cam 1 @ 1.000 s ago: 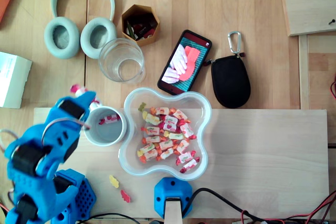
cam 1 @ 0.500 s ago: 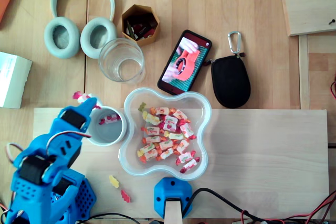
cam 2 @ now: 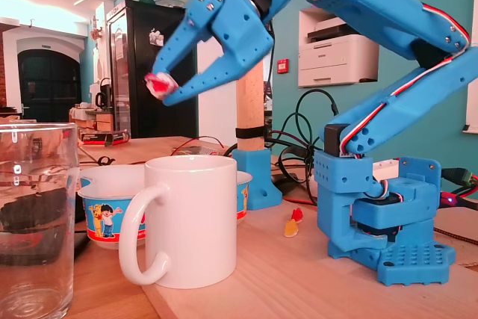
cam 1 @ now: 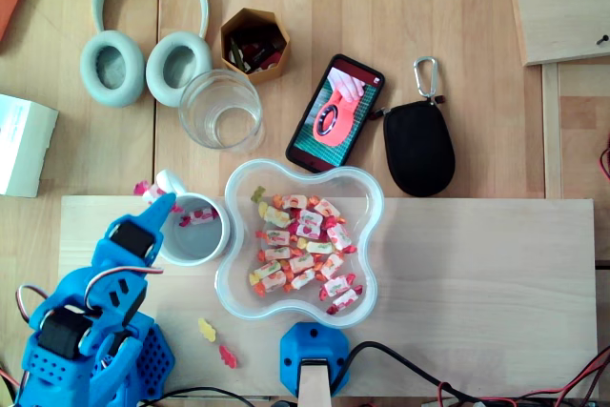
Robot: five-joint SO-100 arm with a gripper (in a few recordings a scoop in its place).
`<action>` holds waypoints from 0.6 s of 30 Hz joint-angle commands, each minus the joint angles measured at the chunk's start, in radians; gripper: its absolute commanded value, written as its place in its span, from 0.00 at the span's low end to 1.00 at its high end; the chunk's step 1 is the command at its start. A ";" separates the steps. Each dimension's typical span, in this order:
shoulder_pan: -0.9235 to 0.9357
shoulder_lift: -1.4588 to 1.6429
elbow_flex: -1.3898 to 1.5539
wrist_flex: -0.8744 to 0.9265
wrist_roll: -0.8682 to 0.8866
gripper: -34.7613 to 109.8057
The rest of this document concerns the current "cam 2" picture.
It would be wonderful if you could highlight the red white candy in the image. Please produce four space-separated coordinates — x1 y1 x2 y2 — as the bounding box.
144 71 177 102

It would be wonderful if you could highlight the black glass door fridge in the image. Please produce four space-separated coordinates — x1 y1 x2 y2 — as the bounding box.
106 0 198 140

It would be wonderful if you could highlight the white office printer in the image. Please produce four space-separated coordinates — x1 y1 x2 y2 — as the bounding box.
297 7 380 89

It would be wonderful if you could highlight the black electric kettle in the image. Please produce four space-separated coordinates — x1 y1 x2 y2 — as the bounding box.
95 78 114 111

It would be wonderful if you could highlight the wooden drawer cabinet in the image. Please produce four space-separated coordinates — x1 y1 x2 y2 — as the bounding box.
69 104 115 134

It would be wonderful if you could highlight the red and black flat box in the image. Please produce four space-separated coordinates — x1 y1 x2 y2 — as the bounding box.
80 128 131 147

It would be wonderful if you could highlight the white ceramic mug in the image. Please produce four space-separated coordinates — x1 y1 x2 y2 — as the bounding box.
118 154 239 290

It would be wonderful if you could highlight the dark arched door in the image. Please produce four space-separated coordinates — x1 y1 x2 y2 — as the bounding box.
17 49 82 123

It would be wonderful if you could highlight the plastic cartoon print candy bowl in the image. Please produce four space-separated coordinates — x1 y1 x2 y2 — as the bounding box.
76 164 254 251

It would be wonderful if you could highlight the light wooden base board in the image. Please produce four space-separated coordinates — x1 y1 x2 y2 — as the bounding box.
141 199 478 319

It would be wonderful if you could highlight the clear drinking glass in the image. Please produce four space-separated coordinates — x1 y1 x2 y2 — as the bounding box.
0 122 81 319

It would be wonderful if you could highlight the dark controller board red LED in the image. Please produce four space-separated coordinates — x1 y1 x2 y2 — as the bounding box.
439 191 478 210

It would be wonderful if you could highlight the wooden camera post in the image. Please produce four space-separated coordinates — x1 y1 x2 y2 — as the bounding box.
232 0 268 152

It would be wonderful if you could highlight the black strap on post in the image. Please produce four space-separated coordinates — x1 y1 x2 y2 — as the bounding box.
235 128 265 140

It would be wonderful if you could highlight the blue printed post mount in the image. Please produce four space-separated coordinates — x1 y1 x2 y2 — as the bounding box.
231 146 284 211

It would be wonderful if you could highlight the black power cable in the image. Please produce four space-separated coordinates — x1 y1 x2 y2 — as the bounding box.
267 89 340 217

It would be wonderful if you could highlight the white red black servo cable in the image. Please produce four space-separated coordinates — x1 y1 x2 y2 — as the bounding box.
338 1 472 158

